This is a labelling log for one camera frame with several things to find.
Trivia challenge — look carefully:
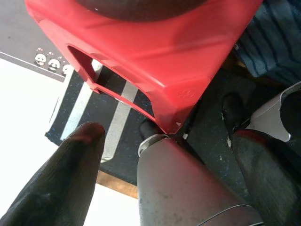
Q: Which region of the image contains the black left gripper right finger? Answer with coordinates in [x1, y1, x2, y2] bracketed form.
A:
[230, 129, 301, 226]

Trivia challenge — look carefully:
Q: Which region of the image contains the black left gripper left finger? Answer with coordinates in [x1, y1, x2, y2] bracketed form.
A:
[0, 122, 106, 226]

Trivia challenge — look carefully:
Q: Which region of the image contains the black mat with white stripes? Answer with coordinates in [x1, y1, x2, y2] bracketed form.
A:
[45, 58, 253, 200]

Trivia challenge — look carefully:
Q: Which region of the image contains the blue striped cloth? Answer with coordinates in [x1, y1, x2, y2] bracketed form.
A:
[234, 0, 301, 86]

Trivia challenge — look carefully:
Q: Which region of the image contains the grey mat with panda print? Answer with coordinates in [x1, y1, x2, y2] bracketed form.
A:
[0, 0, 74, 82]

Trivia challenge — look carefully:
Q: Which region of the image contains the red plastic laundry basket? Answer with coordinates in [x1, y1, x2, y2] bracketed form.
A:
[24, 0, 264, 135]

